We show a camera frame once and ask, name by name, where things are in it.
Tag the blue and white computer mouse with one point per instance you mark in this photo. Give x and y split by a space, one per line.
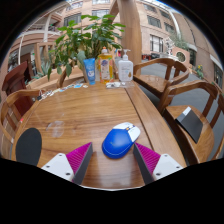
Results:
117 144

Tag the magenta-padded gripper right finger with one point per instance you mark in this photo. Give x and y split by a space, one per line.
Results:
163 165

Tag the spiky agave plant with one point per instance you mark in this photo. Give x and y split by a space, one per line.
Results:
45 69

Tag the white pump dispenser bottle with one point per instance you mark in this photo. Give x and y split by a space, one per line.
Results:
125 70

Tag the white outdoor sculpture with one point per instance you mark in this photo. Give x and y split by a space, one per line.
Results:
169 46

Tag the green leafy potted plant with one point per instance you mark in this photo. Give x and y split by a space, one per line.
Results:
80 40

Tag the yellow flowering plant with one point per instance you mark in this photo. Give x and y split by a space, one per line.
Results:
199 70

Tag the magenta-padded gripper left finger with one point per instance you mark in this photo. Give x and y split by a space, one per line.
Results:
63 166

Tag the black flat box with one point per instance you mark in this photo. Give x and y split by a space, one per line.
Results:
190 124

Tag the wooden armchair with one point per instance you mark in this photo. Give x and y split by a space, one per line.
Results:
8 103
71 78
195 151
154 83

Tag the black round mouse pad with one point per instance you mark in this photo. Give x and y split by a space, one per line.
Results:
28 146

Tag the yellow dish soap bottle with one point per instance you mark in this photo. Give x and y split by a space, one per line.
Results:
106 66

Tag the blue squeeze tube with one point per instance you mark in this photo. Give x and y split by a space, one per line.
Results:
90 70

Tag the dark red wooden podium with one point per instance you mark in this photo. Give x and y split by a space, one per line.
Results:
16 80

